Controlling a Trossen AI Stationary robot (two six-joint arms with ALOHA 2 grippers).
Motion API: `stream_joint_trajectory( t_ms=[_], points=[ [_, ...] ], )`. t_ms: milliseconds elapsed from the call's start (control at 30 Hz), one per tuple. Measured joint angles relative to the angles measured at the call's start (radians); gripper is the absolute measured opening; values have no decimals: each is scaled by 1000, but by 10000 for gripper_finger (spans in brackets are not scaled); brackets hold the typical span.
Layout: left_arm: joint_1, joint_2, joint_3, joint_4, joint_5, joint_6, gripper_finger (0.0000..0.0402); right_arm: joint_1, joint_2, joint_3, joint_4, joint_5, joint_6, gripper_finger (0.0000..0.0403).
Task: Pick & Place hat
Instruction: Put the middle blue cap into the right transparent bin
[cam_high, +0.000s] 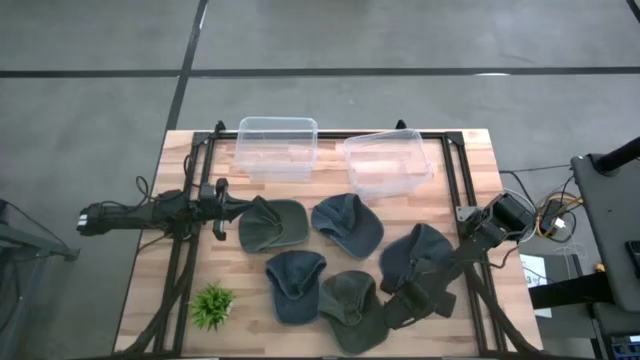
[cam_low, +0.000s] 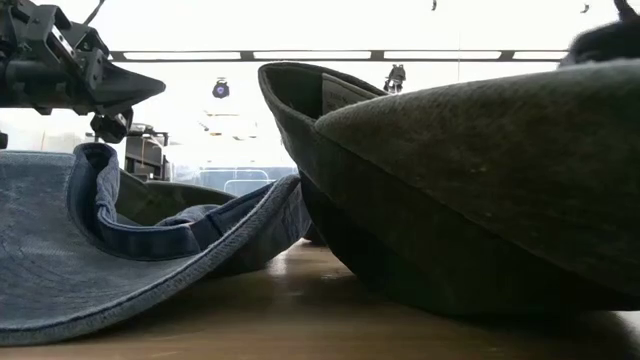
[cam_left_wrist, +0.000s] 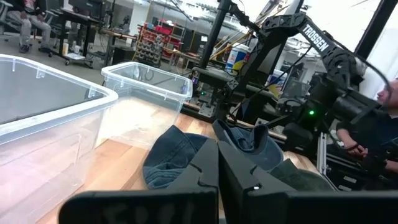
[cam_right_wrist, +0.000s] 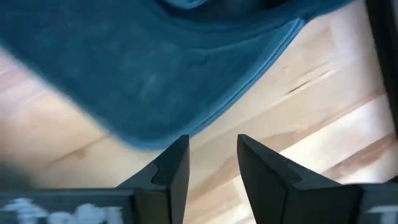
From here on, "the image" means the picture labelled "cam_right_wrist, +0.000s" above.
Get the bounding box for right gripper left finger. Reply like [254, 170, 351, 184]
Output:
[116, 134, 191, 224]

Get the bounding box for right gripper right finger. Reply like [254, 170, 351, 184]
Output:
[237, 134, 364, 224]

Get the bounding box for dark blue cap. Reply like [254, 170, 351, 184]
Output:
[0, 0, 358, 152]

